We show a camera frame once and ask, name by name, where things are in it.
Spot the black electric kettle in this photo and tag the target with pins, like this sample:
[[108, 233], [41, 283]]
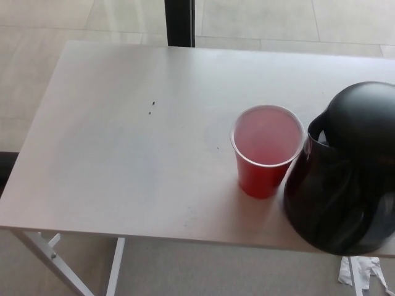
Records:
[[339, 200]]

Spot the red plastic cup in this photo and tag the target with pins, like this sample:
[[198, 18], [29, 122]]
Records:
[[256, 182]]

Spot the white straight table leg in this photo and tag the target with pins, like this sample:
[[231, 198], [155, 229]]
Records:
[[356, 286], [114, 268]]

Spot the crumpled white paper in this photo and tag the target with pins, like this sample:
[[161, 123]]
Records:
[[344, 272]]

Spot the black window frame post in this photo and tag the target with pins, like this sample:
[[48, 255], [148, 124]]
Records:
[[179, 21]]

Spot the white slanted table leg frame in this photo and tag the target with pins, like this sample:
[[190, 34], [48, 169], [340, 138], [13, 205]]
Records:
[[47, 248]]

